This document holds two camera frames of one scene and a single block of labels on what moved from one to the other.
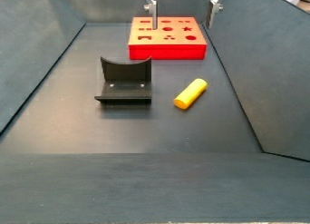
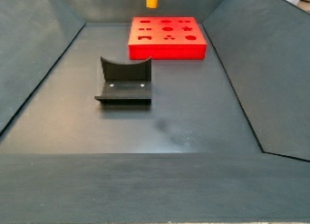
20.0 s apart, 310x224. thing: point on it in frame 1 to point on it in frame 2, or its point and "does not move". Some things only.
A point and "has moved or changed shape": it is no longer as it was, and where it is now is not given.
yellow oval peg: (185, 100) has moved or changed shape
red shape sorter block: (177, 40) does not move
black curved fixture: (127, 82) does not move
